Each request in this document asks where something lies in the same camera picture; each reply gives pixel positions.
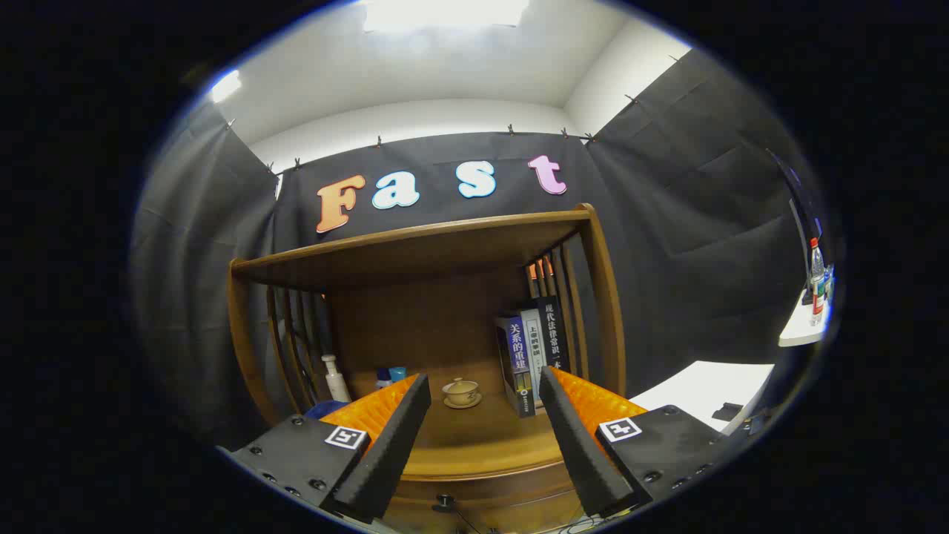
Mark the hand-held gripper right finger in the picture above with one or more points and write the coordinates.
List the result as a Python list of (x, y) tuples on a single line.
[(574, 445)]

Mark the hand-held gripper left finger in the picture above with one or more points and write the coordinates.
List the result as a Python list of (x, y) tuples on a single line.
[(389, 445)]

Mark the wooden countertop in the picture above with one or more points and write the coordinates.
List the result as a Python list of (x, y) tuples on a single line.
[(482, 437)]

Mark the wooden cabinet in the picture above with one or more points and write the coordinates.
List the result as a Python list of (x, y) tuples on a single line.
[(415, 248)]

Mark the white blue lotion bottle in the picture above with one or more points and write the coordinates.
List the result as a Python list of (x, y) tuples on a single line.
[(382, 381)]

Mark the teal bottle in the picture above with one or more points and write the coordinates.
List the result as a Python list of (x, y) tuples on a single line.
[(398, 374)]

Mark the blue towel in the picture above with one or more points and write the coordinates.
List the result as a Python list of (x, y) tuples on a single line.
[(326, 409)]

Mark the white pump bottle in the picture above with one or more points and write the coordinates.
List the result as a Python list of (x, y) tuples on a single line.
[(337, 386)]

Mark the beige lidded tea cup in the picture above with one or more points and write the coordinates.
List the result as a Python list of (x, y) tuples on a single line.
[(462, 393)]

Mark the blue spine book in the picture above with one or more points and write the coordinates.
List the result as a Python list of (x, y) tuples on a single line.
[(519, 363)]

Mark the white spine book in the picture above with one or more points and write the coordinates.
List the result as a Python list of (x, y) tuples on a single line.
[(534, 348)]

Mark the black spine book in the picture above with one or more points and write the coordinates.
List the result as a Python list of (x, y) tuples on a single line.
[(552, 334)]

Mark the white desk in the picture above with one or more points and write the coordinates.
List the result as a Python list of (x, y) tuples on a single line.
[(801, 330)]

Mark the red cap water bottle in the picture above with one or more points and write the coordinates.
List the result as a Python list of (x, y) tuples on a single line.
[(817, 285)]

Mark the black monitor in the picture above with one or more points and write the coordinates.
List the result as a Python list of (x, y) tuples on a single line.
[(804, 222)]

